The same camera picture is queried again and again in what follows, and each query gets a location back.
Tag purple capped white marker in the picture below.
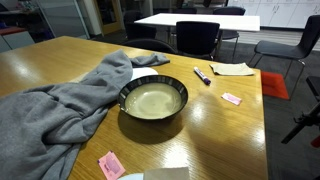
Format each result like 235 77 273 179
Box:
193 66 212 86

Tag dark rimmed beige bowl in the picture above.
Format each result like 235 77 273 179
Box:
117 74 189 121

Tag large white plate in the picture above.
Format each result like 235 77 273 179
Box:
129 66 159 82

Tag black rounded chair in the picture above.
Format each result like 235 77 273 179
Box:
121 38 178 55

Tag black square backed chair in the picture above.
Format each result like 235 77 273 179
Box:
175 20 221 61

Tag pink small block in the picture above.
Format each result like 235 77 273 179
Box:
221 92 243 107

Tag large tan paper napkin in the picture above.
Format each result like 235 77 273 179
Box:
209 62 255 77

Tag white meeting table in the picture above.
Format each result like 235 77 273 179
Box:
133 12 261 33

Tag folded brown napkin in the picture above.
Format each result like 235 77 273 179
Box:
143 166 191 180

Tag pink sweetener packet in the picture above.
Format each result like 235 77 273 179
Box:
97 150 127 180

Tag wooden door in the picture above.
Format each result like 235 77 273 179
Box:
93 0 124 36

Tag small white plate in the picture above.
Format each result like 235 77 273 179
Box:
117 172 145 180

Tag black office chair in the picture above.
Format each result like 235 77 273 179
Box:
213 6 247 63

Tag gray hoodie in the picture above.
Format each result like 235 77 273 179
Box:
0 49 171 180

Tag black chair with metal legs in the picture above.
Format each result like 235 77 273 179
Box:
248 14 320 99

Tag black robot stand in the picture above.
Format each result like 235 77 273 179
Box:
305 75 320 102

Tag white wall cabinets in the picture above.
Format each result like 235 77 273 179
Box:
226 0 320 30

